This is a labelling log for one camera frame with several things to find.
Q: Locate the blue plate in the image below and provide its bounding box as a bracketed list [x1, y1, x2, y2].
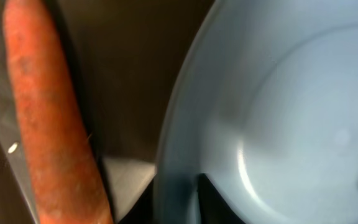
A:
[154, 0, 358, 223]

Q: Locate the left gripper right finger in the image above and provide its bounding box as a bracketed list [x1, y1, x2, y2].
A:
[119, 174, 246, 224]

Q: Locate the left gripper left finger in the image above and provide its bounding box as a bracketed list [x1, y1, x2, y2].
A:
[0, 0, 42, 224]

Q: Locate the orange carrot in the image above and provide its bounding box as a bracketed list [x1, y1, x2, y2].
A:
[3, 0, 113, 223]

